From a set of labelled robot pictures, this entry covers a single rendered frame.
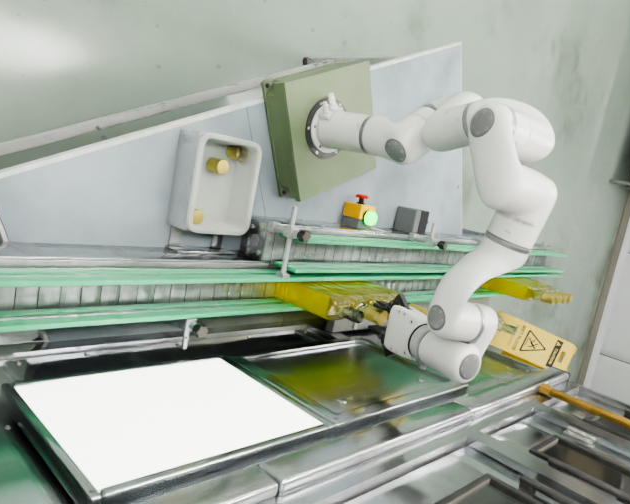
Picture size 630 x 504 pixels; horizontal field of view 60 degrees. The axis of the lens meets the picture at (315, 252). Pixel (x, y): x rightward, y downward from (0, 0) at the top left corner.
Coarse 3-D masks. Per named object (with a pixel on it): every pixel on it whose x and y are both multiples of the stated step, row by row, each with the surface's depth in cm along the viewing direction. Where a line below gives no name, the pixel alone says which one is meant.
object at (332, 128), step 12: (324, 108) 137; (336, 108) 138; (312, 120) 138; (324, 120) 138; (336, 120) 135; (348, 120) 133; (360, 120) 130; (312, 132) 139; (324, 132) 138; (336, 132) 135; (348, 132) 132; (324, 144) 141; (336, 144) 137; (348, 144) 134
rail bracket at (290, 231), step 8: (296, 208) 126; (272, 224) 129; (280, 224) 131; (288, 232) 126; (296, 232) 125; (304, 232) 123; (288, 240) 127; (304, 240) 123; (288, 248) 127; (288, 256) 128; (280, 272) 128
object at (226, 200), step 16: (208, 144) 127; (224, 144) 130; (240, 144) 126; (256, 144) 128; (256, 160) 130; (208, 176) 130; (224, 176) 133; (240, 176) 133; (256, 176) 130; (192, 192) 119; (208, 192) 131; (224, 192) 134; (240, 192) 133; (192, 208) 120; (208, 208) 132; (224, 208) 135; (240, 208) 133; (192, 224) 121; (208, 224) 129; (224, 224) 134; (240, 224) 133
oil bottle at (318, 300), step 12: (276, 288) 137; (288, 288) 134; (300, 288) 131; (312, 288) 130; (324, 288) 132; (288, 300) 134; (300, 300) 131; (312, 300) 129; (324, 300) 126; (336, 300) 125; (312, 312) 129; (324, 312) 126; (336, 312) 124
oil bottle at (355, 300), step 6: (312, 282) 137; (318, 282) 137; (324, 282) 139; (330, 288) 133; (336, 288) 134; (342, 288) 136; (342, 294) 130; (348, 294) 130; (354, 294) 131; (348, 300) 129; (354, 300) 129; (360, 300) 130; (354, 306) 128
